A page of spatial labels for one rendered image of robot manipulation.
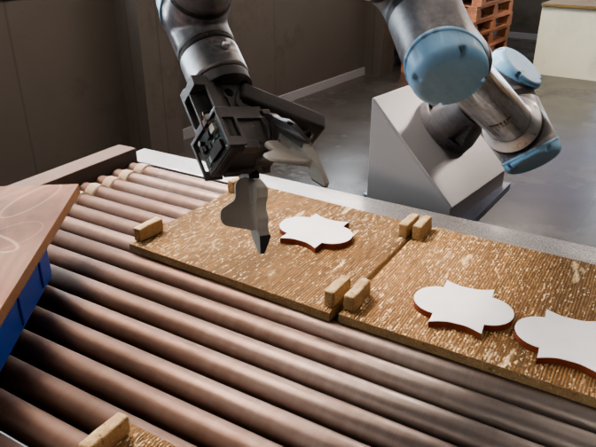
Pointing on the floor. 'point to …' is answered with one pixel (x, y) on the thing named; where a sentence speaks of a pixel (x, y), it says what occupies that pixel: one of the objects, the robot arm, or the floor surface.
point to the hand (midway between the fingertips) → (298, 223)
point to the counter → (567, 39)
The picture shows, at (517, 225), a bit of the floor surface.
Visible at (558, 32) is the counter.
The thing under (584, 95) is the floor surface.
